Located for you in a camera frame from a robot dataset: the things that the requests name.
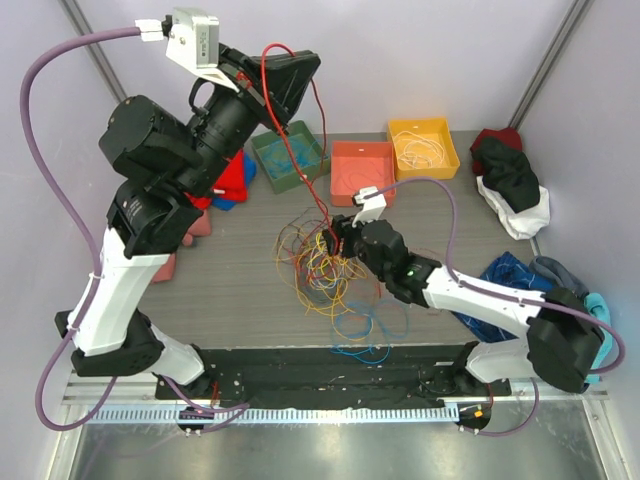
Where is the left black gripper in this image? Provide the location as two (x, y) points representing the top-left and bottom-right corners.
(175, 43), (321, 199)

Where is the pink cloth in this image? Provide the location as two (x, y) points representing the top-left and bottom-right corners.
(151, 211), (212, 284)

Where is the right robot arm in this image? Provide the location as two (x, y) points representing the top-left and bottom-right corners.
(322, 215), (604, 395)

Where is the cyan cloth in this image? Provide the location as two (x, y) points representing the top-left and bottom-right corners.
(583, 292), (614, 391)

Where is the grey cable coil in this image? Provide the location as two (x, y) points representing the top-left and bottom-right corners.
(299, 269), (341, 307)

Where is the yellow cable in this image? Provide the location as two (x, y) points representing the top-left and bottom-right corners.
(299, 239), (369, 301)

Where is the short blue cable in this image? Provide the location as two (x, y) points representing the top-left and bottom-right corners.
(329, 299), (411, 364)

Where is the aluminium rail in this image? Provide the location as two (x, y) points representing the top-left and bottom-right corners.
(63, 379), (159, 405)

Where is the yellow plastic bin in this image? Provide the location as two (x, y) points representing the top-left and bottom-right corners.
(387, 117), (460, 180)

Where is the dark red cloth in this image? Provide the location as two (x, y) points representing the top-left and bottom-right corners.
(470, 127), (523, 161)

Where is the right aluminium frame post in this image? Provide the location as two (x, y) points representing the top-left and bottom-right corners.
(508, 0), (595, 130)

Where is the red cable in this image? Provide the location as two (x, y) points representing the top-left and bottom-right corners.
(260, 43), (351, 261)

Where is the slotted cable duct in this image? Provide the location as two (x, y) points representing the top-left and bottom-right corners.
(89, 404), (459, 425)

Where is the green plastic bin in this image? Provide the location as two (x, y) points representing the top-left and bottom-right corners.
(249, 120), (331, 194)

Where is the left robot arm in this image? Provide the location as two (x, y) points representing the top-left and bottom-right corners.
(55, 46), (321, 399)

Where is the white cable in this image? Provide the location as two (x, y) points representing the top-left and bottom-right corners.
(390, 128), (444, 169)

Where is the orange plastic bin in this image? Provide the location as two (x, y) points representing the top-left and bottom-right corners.
(330, 141), (395, 207)

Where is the white cloth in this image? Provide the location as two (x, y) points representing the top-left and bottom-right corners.
(476, 176), (551, 240)

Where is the brown cable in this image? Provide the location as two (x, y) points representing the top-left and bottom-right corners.
(279, 209), (331, 261)

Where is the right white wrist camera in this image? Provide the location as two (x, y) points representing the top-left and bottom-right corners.
(352, 186), (387, 227)

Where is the aluminium frame post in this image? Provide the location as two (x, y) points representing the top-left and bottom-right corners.
(508, 0), (595, 130)
(58, 0), (127, 103)

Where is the left aluminium frame post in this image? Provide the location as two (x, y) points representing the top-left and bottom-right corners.
(58, 0), (127, 103)

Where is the grey blue cloth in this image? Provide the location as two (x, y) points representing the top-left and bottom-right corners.
(529, 255), (589, 300)

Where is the blue plaid shirt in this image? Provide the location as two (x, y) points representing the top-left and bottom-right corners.
(453, 252), (553, 343)

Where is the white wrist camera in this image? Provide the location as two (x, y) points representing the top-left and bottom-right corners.
(352, 186), (387, 227)
(166, 7), (239, 92)

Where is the black cloth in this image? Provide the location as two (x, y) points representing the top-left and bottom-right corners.
(472, 137), (541, 213)

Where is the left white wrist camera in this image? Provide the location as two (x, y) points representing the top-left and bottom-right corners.
(166, 7), (239, 92)

